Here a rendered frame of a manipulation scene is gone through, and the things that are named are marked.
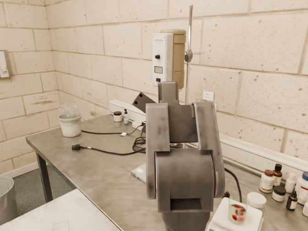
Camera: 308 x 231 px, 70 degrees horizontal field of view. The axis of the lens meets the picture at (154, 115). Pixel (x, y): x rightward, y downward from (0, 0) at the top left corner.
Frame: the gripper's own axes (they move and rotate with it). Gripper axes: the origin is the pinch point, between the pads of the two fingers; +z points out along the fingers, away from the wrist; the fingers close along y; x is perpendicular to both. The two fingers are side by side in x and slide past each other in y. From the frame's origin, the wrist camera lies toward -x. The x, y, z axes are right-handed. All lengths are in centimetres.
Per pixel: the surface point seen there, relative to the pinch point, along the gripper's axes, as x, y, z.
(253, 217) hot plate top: 37.4, 9.7, -17.5
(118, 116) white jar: -12, 9, 86
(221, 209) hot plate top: 30.3, 13.2, -13.0
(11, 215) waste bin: -36, 118, 105
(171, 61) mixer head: -7.2, -20.3, 3.9
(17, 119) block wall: -99, 75, 180
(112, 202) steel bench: 4.8, 35.7, 7.2
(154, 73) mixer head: -9.6, -14.1, 8.4
